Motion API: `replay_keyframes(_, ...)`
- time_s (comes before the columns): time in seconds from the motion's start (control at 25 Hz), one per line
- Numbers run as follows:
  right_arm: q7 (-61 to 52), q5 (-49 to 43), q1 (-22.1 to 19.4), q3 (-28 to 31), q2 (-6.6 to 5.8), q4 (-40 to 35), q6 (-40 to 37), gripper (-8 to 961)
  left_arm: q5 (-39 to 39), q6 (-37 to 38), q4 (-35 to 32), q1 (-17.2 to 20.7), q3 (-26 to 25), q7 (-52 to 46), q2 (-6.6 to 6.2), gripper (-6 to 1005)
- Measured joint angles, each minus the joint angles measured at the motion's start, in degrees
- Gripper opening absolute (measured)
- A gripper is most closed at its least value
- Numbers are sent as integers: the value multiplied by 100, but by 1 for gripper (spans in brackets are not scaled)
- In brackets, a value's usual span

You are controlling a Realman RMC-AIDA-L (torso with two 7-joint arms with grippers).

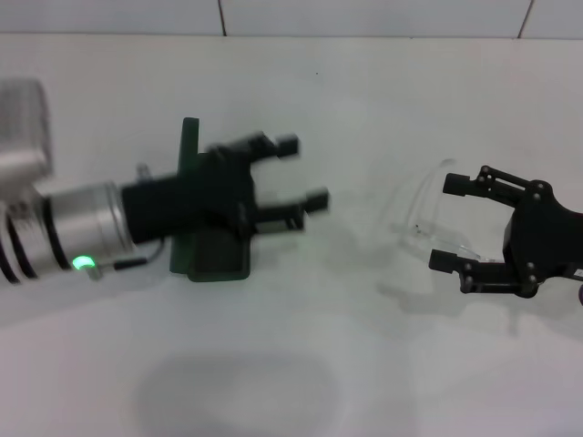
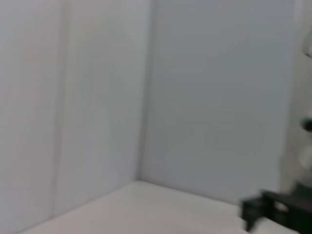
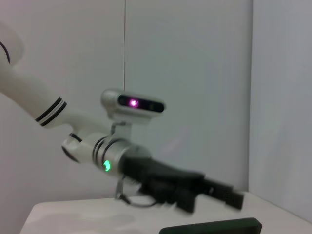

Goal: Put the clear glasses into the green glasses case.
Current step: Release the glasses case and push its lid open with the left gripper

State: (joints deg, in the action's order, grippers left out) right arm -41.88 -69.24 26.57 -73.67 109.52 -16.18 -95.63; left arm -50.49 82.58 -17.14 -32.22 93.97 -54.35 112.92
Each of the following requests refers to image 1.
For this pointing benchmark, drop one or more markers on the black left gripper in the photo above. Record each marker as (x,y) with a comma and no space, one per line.
(191,200)

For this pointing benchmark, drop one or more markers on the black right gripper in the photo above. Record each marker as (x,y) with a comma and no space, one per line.
(542,236)

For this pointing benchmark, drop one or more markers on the green glasses case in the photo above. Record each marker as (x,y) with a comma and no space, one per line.
(218,259)

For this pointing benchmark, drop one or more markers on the clear white glasses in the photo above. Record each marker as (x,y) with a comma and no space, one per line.
(421,232)

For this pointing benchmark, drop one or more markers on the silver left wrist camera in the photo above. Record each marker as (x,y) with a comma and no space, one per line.
(23,118)

